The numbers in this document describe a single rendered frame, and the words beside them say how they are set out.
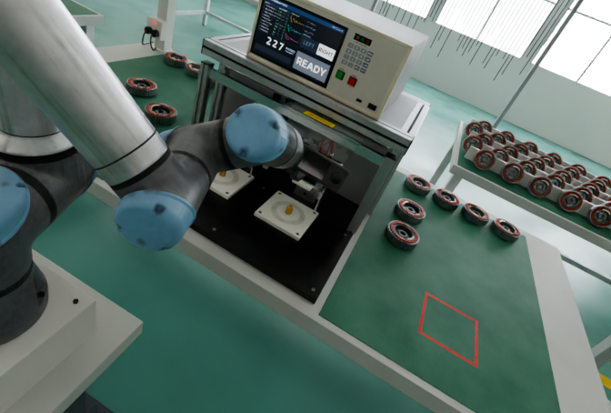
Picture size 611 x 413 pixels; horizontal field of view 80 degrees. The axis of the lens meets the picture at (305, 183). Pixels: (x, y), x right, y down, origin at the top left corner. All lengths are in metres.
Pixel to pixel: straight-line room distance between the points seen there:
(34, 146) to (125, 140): 0.25
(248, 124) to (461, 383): 0.79
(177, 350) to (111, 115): 1.35
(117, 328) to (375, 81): 0.81
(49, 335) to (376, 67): 0.87
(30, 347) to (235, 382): 1.04
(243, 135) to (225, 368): 1.28
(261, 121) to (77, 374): 0.54
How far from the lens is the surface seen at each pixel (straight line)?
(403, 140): 1.00
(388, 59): 0.99
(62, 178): 0.66
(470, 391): 1.03
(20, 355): 0.71
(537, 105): 7.50
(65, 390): 0.78
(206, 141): 0.51
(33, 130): 0.63
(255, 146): 0.46
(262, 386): 1.65
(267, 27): 1.11
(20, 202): 0.58
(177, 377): 1.61
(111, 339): 0.81
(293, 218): 1.07
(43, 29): 0.40
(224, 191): 1.09
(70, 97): 0.40
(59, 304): 0.75
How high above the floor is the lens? 1.45
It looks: 32 degrees down
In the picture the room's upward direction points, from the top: 22 degrees clockwise
